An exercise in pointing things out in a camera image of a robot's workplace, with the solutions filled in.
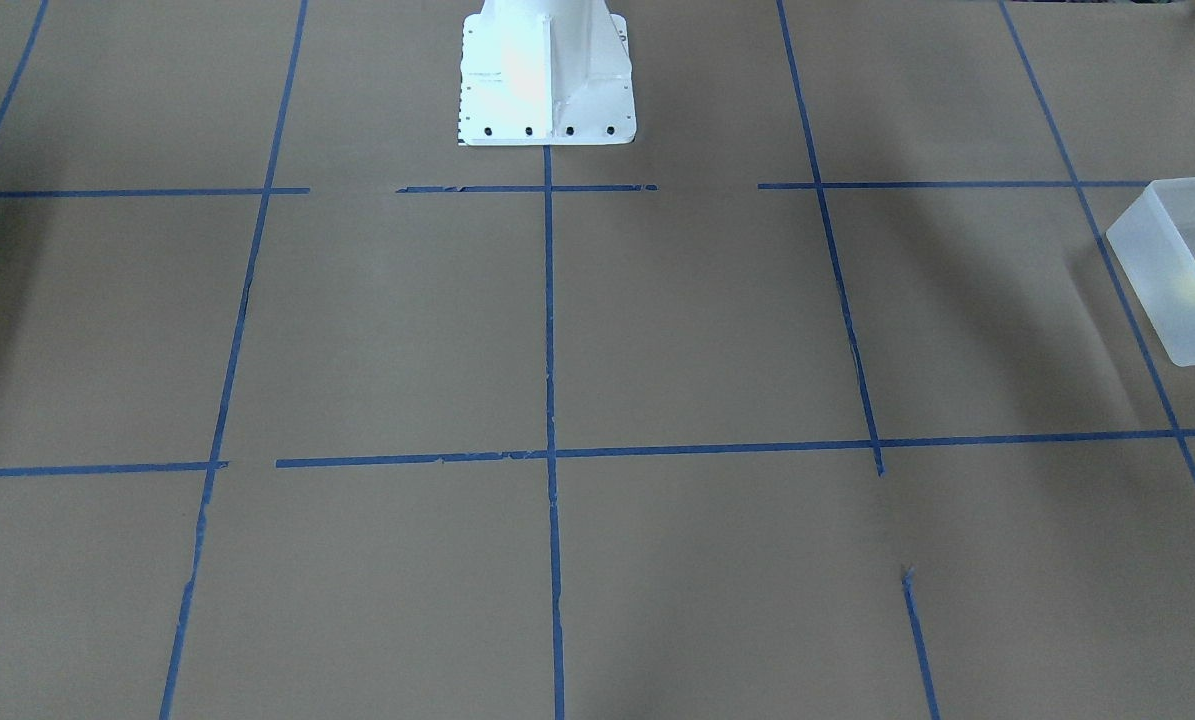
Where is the clear plastic box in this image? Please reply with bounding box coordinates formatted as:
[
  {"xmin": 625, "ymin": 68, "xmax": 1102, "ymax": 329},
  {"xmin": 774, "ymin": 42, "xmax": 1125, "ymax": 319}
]
[{"xmin": 1107, "ymin": 177, "xmax": 1195, "ymax": 367}]

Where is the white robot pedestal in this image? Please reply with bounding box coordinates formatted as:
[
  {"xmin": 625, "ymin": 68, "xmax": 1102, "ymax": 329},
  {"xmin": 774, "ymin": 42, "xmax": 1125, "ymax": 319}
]
[{"xmin": 456, "ymin": 1, "xmax": 638, "ymax": 147}]

